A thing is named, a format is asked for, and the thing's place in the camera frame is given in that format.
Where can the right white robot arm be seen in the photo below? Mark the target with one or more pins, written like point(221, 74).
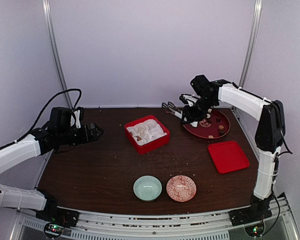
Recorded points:
point(270, 132)

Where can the dark red round tray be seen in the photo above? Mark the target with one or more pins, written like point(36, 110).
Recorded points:
point(209, 126)

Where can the red patterned ceramic bowl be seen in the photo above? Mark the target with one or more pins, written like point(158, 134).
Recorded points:
point(181, 188)

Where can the red square chocolate box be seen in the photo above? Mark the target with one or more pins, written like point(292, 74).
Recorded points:
point(152, 145)

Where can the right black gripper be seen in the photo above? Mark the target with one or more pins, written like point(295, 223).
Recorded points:
point(191, 117)

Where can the pale green ceramic bowl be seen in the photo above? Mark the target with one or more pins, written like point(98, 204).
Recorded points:
point(147, 188)

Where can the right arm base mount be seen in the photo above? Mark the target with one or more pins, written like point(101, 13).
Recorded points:
point(250, 220)

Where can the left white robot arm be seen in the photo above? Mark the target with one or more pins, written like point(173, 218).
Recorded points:
point(15, 153)

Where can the aluminium front rail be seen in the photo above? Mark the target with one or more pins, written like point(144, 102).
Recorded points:
point(215, 225)

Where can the left aluminium frame post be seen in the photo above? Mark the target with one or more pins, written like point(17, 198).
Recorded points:
point(56, 57)

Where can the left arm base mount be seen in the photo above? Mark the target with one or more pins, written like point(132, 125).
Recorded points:
point(57, 220)

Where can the red square box lid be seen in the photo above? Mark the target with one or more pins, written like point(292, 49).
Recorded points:
point(228, 156)

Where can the aluminium frame post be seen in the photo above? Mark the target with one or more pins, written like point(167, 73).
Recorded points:
point(254, 30)
point(56, 57)

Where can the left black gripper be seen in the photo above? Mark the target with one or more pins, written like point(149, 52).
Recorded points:
point(85, 137)

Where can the right aluminium frame post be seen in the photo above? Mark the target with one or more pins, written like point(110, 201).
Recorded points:
point(254, 30)

